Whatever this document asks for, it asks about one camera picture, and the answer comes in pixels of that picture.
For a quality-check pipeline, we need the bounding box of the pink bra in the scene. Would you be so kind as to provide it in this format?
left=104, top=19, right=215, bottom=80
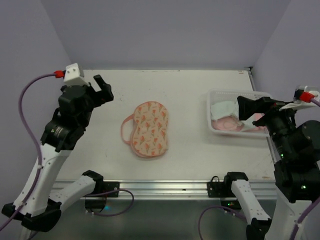
left=211, top=113, right=265, bottom=132

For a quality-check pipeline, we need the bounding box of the mint green bra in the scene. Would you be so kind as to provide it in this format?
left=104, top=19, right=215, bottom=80
left=210, top=101, right=239, bottom=121

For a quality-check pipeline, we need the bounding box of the pink patterned mesh laundry bag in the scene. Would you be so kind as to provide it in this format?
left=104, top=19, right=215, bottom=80
left=120, top=101, right=169, bottom=159

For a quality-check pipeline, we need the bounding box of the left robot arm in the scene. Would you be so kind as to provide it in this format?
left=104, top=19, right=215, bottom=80
left=1, top=74, right=114, bottom=232

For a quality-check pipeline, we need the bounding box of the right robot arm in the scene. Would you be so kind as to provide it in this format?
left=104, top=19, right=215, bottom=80
left=223, top=96, right=320, bottom=240

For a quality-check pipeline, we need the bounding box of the white plastic basket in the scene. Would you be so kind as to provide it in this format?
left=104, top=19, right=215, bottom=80
left=206, top=89, right=269, bottom=138

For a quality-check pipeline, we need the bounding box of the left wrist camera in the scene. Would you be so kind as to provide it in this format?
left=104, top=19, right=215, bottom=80
left=63, top=63, right=88, bottom=87

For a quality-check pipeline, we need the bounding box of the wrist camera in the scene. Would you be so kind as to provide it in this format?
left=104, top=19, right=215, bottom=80
left=63, top=63, right=88, bottom=87
left=279, top=85, right=320, bottom=111

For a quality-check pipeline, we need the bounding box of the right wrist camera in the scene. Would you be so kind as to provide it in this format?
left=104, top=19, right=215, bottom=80
left=279, top=85, right=320, bottom=111

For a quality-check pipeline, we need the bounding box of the aluminium mounting rail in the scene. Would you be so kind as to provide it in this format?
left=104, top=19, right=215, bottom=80
left=52, top=179, right=278, bottom=200

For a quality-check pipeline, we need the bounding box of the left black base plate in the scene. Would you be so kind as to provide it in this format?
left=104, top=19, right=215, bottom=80
left=86, top=180, right=120, bottom=198

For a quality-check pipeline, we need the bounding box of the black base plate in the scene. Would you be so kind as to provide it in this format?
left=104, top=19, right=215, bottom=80
left=86, top=180, right=120, bottom=198
left=206, top=175, right=235, bottom=198

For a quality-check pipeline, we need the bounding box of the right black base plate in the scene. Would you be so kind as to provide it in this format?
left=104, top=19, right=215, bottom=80
left=206, top=175, right=235, bottom=198

